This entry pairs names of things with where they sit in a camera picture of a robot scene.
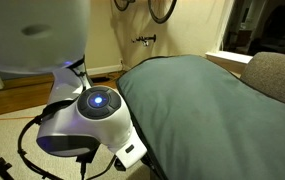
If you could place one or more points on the green zip bag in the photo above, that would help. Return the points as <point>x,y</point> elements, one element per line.
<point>200,122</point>

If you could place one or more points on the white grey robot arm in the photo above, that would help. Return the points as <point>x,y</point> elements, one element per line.
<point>50,36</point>

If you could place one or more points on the grey fabric sofa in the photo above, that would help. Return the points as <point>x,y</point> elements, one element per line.
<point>266,73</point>

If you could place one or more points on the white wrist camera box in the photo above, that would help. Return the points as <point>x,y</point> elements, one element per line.
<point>131,152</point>

